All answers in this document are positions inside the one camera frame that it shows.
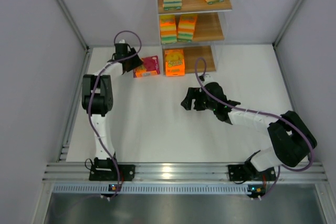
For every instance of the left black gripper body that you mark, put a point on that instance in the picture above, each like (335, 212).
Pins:
(132, 61)

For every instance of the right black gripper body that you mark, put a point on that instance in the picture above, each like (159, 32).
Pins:
(198, 99)

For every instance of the pink orange sponge box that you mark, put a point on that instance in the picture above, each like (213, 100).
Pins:
(150, 67)

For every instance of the orange scrub box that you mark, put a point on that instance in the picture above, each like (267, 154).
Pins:
(174, 62)

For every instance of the orange green sponge pack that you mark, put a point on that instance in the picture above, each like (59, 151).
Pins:
(186, 27)

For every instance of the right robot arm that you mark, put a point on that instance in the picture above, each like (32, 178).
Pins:
(290, 139)

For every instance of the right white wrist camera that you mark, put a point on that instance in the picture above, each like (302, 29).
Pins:
(206, 78)

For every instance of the white wire wooden shelf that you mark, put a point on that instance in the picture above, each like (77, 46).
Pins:
(210, 33)

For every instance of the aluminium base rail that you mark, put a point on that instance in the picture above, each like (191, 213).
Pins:
(174, 178)

